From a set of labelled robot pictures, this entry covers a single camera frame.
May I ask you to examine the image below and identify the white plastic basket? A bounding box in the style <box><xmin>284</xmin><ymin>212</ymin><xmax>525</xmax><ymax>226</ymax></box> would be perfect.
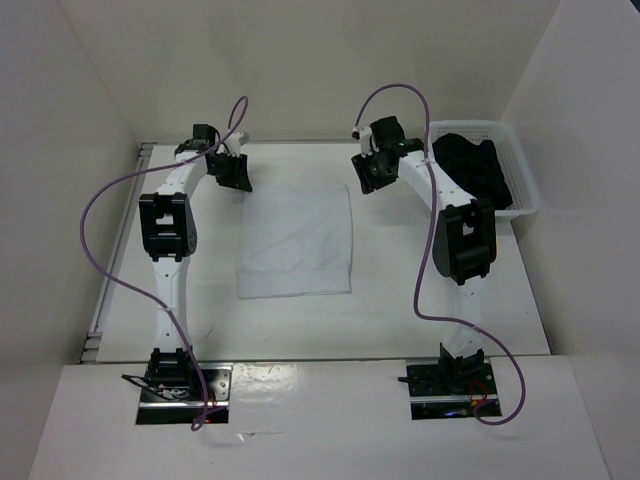
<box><xmin>430</xmin><ymin>120</ymin><xmax>540</xmax><ymax>221</ymax></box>

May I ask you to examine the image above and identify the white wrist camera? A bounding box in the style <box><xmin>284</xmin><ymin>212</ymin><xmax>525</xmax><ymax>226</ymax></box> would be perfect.
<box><xmin>223</xmin><ymin>132</ymin><xmax>250</xmax><ymax>156</ymax></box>
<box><xmin>351</xmin><ymin>125</ymin><xmax>375</xmax><ymax>156</ymax></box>

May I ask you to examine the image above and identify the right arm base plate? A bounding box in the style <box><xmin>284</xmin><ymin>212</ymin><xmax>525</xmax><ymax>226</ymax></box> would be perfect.
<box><xmin>397</xmin><ymin>361</ymin><xmax>502</xmax><ymax>421</ymax></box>

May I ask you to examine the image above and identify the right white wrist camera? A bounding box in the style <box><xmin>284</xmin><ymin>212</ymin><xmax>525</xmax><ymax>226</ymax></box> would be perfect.
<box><xmin>351</xmin><ymin>125</ymin><xmax>375</xmax><ymax>156</ymax></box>

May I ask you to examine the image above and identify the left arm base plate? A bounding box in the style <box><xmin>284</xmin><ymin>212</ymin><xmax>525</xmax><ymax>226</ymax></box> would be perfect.
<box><xmin>136</xmin><ymin>363</ymin><xmax>233</xmax><ymax>425</ymax></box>

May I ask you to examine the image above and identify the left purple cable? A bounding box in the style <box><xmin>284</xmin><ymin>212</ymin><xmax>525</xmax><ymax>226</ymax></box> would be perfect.
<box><xmin>80</xmin><ymin>95</ymin><xmax>250</xmax><ymax>432</ymax></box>

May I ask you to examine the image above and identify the black skirt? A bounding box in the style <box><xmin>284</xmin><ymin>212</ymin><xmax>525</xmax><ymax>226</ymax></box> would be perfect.
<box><xmin>433</xmin><ymin>133</ymin><xmax>513</xmax><ymax>210</ymax></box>

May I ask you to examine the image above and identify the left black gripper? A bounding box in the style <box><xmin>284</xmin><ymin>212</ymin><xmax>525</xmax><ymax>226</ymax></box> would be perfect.
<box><xmin>208</xmin><ymin>151</ymin><xmax>253</xmax><ymax>193</ymax></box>

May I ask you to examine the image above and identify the white skirt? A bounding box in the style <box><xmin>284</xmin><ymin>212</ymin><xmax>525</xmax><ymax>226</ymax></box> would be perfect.
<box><xmin>236</xmin><ymin>184</ymin><xmax>353</xmax><ymax>299</ymax></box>

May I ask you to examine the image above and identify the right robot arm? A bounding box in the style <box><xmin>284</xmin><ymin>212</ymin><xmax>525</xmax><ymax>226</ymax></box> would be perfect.
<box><xmin>352</xmin><ymin>116</ymin><xmax>497</xmax><ymax>395</ymax></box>

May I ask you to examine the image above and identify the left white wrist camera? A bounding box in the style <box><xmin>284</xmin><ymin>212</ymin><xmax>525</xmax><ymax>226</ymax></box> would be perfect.
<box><xmin>223</xmin><ymin>132</ymin><xmax>250</xmax><ymax>156</ymax></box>

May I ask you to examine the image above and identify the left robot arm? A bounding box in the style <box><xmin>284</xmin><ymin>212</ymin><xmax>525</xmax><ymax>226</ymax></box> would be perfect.
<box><xmin>138</xmin><ymin>124</ymin><xmax>252</xmax><ymax>400</ymax></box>

